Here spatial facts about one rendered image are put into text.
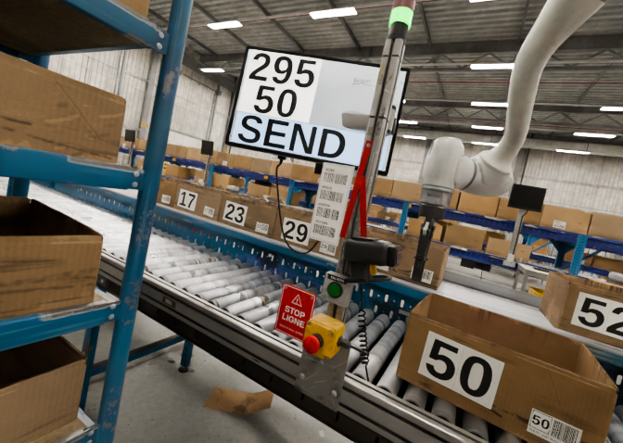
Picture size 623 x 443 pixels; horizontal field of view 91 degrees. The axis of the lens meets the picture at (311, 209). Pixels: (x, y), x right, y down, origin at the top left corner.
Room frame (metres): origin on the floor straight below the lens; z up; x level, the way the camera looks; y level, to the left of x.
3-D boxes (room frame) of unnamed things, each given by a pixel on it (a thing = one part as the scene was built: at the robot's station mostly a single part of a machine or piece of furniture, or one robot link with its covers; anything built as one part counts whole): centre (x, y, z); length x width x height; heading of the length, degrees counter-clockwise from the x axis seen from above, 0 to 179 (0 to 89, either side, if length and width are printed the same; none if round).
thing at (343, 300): (0.71, -0.10, 0.95); 0.07 x 0.03 x 0.07; 62
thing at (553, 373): (0.78, -0.54, 0.83); 0.39 x 0.29 x 0.17; 58
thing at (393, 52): (0.74, -0.11, 1.11); 0.12 x 0.05 x 0.88; 62
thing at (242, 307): (1.16, 0.09, 0.72); 0.52 x 0.05 x 0.05; 152
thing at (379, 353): (0.94, -0.32, 0.72); 0.52 x 0.05 x 0.05; 152
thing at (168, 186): (2.15, 0.97, 0.96); 0.39 x 0.29 x 0.17; 63
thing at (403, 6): (0.75, -0.12, 1.62); 0.05 x 0.05 x 0.06
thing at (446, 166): (0.95, -0.38, 1.33); 0.13 x 0.11 x 0.16; 104
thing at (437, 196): (0.94, -0.37, 1.23); 0.09 x 0.09 x 0.06
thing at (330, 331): (0.67, -0.12, 0.84); 0.15 x 0.09 x 0.07; 62
